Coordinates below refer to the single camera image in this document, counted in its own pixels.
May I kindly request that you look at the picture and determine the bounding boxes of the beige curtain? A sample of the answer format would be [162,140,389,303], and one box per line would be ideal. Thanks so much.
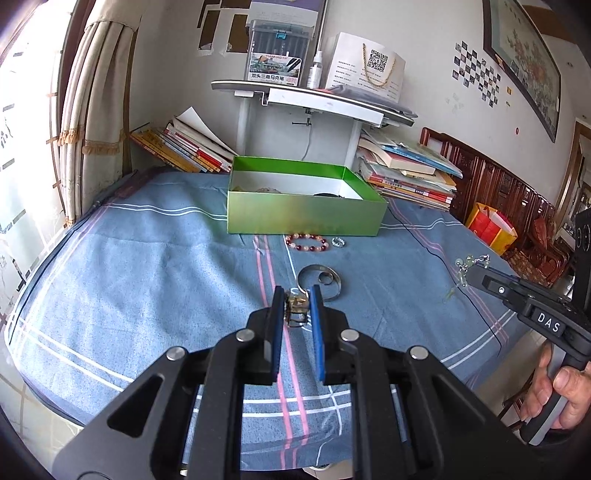
[60,21,139,222]

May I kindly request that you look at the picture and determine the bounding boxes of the clear marker pen box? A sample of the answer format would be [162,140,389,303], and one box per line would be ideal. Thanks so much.
[247,19,303,86]

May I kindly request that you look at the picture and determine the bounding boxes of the blue striped blanket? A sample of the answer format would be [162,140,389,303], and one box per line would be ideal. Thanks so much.
[9,168,532,472]

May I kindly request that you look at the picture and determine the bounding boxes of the wall photo collage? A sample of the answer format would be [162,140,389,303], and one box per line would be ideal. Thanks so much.
[451,41,502,108]

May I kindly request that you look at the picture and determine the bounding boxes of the white paper bag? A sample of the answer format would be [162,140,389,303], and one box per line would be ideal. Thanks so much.
[325,32,406,103]

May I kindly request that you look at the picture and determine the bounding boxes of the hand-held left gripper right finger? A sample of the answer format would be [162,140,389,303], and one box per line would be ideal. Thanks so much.
[308,284,541,480]

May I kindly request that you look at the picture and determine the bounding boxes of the flat stack of books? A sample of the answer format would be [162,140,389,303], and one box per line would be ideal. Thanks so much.
[355,129,464,212]

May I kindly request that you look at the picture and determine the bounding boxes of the grey vertical pole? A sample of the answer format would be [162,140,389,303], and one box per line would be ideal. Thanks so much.
[316,0,328,88]

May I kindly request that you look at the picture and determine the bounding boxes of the green cardboard box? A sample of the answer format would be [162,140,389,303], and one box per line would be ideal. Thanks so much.
[226,156,389,237]

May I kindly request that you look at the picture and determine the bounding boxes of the red yellow shopping bag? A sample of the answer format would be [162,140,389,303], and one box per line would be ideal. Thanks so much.
[465,202,518,254]

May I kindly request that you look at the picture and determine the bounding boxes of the framed floral picture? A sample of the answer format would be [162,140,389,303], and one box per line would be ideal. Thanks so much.
[482,0,561,143]

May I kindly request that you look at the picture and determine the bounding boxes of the silver metal bangle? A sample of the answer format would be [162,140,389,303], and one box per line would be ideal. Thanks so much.
[298,265,343,302]

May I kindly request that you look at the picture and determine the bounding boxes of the grey flat folder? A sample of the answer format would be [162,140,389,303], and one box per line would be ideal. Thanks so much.
[330,85,416,116]

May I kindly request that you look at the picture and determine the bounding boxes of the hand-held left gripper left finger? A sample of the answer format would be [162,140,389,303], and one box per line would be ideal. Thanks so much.
[55,286,284,480]

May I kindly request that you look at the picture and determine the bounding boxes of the person's right hand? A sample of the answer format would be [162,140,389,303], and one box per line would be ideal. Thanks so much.
[521,344,591,431]

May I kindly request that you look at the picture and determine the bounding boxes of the small white desk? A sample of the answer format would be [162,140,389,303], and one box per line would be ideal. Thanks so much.
[211,79,416,167]

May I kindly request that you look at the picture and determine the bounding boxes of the frosted glass window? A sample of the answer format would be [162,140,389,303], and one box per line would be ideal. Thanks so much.
[0,0,88,333]

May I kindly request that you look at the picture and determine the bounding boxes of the dark wall stickers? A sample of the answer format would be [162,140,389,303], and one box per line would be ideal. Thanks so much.
[198,0,252,56]

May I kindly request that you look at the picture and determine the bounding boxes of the carved wooden bench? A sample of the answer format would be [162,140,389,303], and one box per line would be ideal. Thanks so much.
[419,127,578,259]

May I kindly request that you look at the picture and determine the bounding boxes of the wooden armchair patterned cushion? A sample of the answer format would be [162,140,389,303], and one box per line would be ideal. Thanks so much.
[505,215,578,289]

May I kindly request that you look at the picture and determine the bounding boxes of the leaning pile of books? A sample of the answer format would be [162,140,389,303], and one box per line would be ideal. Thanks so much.
[130,107,238,174]

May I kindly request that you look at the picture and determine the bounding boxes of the red bead bracelet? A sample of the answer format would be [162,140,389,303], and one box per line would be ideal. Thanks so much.
[285,233,331,252]

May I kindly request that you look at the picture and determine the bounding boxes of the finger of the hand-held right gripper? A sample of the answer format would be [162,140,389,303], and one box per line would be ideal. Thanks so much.
[481,271,533,309]
[486,265,574,304]

